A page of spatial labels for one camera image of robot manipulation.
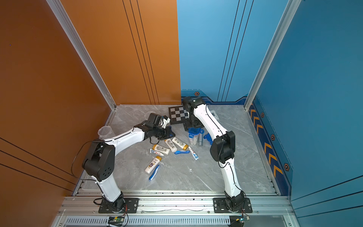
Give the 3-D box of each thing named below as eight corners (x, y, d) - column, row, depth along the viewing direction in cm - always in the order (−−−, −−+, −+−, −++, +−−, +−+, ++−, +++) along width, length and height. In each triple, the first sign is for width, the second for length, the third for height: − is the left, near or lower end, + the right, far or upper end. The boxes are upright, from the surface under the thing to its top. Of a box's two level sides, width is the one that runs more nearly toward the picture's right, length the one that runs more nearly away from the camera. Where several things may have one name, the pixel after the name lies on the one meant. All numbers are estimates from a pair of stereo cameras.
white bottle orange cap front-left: (145, 171, 87) (144, 169, 85) (157, 155, 93) (156, 154, 91) (150, 174, 85) (149, 173, 84) (162, 159, 92) (161, 157, 90)
